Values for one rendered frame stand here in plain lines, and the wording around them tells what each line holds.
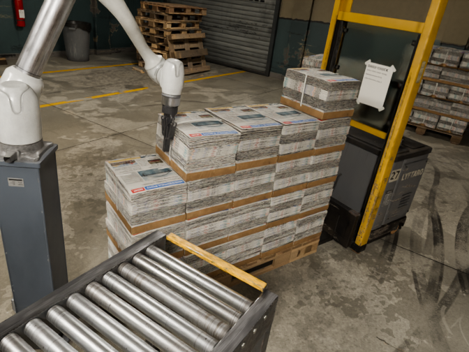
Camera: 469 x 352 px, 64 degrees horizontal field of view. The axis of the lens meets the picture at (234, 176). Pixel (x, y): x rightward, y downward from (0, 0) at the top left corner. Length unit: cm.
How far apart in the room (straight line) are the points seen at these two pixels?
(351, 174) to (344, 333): 124
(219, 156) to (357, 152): 142
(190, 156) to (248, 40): 776
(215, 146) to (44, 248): 89
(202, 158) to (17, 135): 78
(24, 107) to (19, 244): 61
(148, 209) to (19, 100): 69
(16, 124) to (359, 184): 233
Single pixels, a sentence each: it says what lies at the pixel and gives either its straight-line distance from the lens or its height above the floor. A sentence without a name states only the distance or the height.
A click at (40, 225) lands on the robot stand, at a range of 178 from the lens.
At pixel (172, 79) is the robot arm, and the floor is 129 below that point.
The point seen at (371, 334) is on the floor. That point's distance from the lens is 248.
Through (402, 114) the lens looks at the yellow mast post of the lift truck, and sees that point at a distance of 260.
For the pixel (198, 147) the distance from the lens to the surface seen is 176.
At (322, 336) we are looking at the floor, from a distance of 235.
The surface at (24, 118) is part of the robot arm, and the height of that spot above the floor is 116.
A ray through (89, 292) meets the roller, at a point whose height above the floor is 79.
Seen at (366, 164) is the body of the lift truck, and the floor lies 64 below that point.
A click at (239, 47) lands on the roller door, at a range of 956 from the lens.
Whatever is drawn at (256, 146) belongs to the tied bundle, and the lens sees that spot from 200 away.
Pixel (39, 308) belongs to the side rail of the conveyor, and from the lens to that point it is 127.
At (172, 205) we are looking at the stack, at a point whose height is 72.
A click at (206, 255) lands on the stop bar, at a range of 137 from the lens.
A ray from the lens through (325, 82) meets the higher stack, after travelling 226.
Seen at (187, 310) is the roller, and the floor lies 79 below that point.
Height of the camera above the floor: 167
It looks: 26 degrees down
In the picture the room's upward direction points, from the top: 8 degrees clockwise
